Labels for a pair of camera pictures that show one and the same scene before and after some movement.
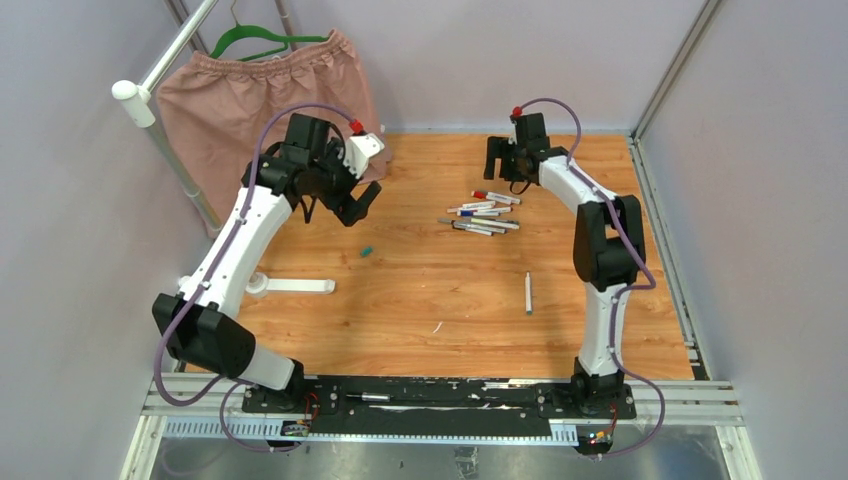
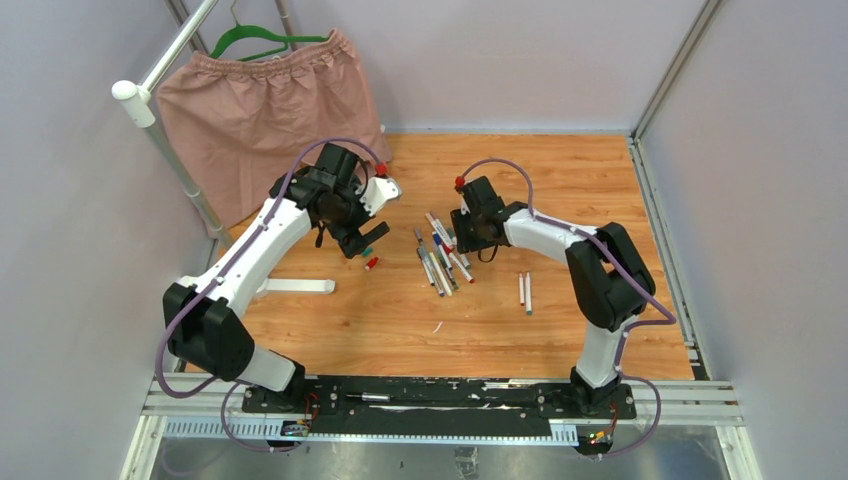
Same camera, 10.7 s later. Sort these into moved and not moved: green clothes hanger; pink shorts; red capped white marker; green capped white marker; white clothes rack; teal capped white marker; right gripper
Moved: red capped white marker; green capped white marker; right gripper
Not moved: pink shorts; white clothes rack; teal capped white marker; green clothes hanger
